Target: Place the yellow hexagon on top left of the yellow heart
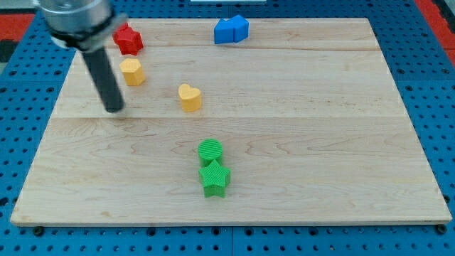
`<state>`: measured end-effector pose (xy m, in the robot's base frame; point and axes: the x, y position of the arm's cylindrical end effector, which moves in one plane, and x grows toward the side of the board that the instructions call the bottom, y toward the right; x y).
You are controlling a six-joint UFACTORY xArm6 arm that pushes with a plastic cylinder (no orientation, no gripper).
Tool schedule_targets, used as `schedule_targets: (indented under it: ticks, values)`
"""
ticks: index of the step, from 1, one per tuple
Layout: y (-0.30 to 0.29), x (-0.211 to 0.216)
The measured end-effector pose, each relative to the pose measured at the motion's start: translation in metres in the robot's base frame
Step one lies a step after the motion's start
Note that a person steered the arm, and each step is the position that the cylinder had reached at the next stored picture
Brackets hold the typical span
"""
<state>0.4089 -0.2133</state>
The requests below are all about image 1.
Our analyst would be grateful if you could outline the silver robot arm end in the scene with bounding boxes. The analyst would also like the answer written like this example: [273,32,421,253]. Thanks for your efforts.
[32,0,128,53]

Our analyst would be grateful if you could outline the yellow heart block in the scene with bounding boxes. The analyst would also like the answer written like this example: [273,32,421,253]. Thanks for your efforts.
[178,83,202,112]

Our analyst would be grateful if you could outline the yellow hexagon block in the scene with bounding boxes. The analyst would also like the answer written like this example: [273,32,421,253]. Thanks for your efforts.
[119,58,146,86]

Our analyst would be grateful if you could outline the green cylinder block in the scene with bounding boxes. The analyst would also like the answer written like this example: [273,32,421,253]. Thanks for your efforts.
[198,139,223,167]

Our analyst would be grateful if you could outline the green star block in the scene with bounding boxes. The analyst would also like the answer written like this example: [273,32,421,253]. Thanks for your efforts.
[198,160,230,198]

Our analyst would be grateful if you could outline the light wooden board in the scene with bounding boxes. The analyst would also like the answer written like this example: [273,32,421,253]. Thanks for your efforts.
[11,18,451,227]

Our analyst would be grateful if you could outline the blue angular block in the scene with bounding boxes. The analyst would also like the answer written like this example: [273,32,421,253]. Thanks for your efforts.
[214,15,250,44]

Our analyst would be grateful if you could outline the red star block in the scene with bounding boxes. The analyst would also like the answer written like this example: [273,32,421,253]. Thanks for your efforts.
[112,23,144,55]

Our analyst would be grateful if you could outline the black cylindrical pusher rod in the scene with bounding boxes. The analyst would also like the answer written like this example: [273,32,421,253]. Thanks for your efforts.
[82,47,124,113]

